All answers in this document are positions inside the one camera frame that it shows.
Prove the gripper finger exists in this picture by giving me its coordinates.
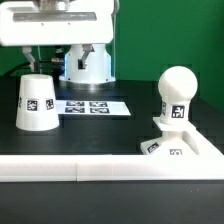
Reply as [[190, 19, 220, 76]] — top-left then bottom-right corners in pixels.
[[78, 44, 94, 69], [22, 46, 39, 72]]

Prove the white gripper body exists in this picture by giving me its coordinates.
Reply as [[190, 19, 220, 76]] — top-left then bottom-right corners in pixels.
[[0, 0, 114, 46]]

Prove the white lamp shade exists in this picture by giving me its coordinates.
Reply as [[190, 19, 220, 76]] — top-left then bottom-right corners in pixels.
[[16, 74, 59, 131]]

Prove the white lamp bulb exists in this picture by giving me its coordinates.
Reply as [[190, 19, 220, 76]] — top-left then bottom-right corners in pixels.
[[158, 66, 198, 125]]

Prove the white lamp base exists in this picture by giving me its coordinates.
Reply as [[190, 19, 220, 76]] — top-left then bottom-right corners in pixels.
[[140, 117, 196, 157]]

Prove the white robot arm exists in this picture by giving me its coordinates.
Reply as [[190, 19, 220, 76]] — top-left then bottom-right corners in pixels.
[[0, 0, 120, 90]]

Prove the tag marker sheet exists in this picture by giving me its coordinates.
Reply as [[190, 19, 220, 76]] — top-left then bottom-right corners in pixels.
[[56, 100, 131, 116]]

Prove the white L-shaped fence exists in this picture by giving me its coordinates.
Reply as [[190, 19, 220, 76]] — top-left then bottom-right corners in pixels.
[[0, 123, 224, 182]]

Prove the thin white cable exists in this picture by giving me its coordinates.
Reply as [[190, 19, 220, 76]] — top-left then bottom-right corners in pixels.
[[36, 45, 43, 75]]

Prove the black cable hose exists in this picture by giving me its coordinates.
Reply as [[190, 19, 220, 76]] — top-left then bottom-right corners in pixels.
[[9, 46, 68, 76]]

